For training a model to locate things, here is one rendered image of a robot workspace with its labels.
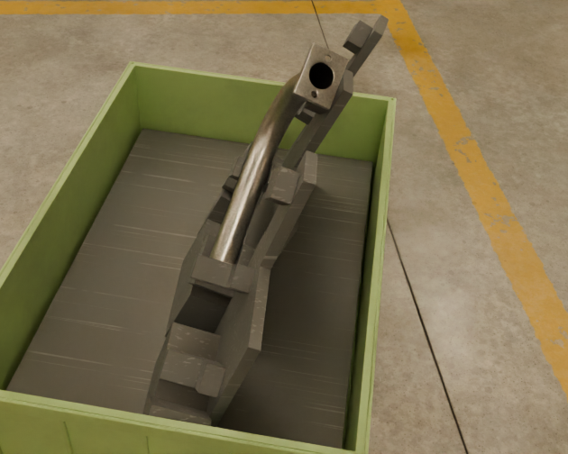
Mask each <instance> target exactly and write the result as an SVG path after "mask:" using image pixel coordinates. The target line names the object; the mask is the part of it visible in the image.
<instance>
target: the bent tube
mask: <svg viewBox="0 0 568 454"><path fill-rule="evenodd" d="M325 56H328V57H329V58H330V61H329V62H328V61H326V60H325ZM347 62H348V59H347V58H345V57H343V56H341V55H339V54H337V53H335V52H333V51H331V50H329V49H327V48H325V47H323V46H320V45H318V44H316V43H312V44H311V47H310V49H309V52H308V54H307V57H306V60H305V63H304V65H303V68H302V69H301V71H300V72H298V73H297V74H296V75H295V76H293V77H292V78H291V79H289V80H288V81H287V83H286V84H285V85H284V86H283V87H282V88H281V90H280V91H279V93H278V94H277V96H276V97H275V99H274V100H273V102H272V104H271V105H270V108H269V110H268V112H267V113H266V114H265V116H264V118H263V120H262V122H261V125H260V127H259V130H258V131H257V133H256V135H255V138H254V140H253V142H252V146H251V147H250V150H249V153H248V155H247V158H246V160H245V162H244V165H243V169H242V172H241V175H240V176H239V179H238V182H237V184H236V187H235V190H234V193H233V196H232V198H231V201H230V204H229V205H228V208H227V211H226V213H225V216H224V219H223V222H222V225H221V227H220V230H219V233H218V234H217V237H216V240H215V244H214V247H213V248H212V251H211V254H210V256H209V258H212V259H218V260H221V261H223V262H226V263H230V264H233V265H234V263H235V261H236V259H237V256H238V254H239V251H240V248H241V246H242V244H243V239H244V236H245V234H246V232H247V229H248V227H249V224H250V221H251V218H252V215H253V212H254V210H255V207H256V204H257V202H258V200H259V197H260V194H261V190H262V188H263V185H264V183H265V180H266V177H267V176H268V173H269V170H270V166H271V163H272V161H273V159H274V156H275V154H276V152H277V149H278V147H279V145H280V142H281V140H282V138H283V136H284V134H285V132H286V130H287V128H288V127H289V125H290V123H291V121H292V120H293V118H294V116H295V115H296V113H297V112H298V110H299V109H300V107H301V106H302V105H303V104H304V103H305V102H306V101H308V102H310V103H312V104H315V105H318V106H320V107H322V108H324V109H326V110H328V109H330V107H331V104H332V102H333V100H334V96H335V93H336V91H337V88H338V86H339V84H340V81H341V79H342V76H343V73H344V70H345V68H346V65H347ZM314 96H316V98H314Z"/></svg>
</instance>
